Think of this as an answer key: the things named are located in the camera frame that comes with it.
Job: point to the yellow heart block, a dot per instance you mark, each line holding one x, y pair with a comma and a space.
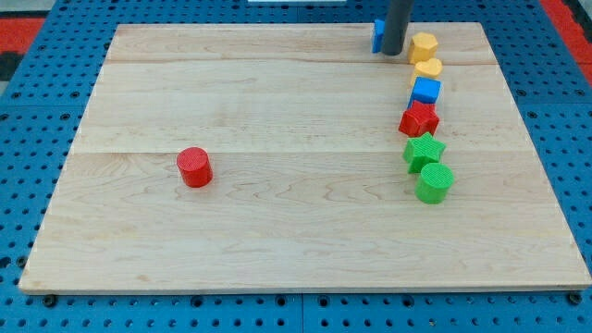
431, 69

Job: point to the red star block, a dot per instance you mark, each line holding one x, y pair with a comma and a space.
418, 119

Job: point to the green star block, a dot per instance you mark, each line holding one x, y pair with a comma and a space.
422, 150

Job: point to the blue triangle block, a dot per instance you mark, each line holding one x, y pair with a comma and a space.
378, 35

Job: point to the yellow hexagon block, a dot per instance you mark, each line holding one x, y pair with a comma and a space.
423, 46

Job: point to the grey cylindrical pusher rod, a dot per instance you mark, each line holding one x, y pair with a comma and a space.
396, 24

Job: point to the wooden board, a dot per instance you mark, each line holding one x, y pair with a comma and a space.
310, 192

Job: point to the green cylinder block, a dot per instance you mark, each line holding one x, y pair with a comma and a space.
433, 183

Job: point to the blue cube block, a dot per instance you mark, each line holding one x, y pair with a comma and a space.
425, 90

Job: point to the red cylinder block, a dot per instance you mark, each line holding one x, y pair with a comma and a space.
194, 167

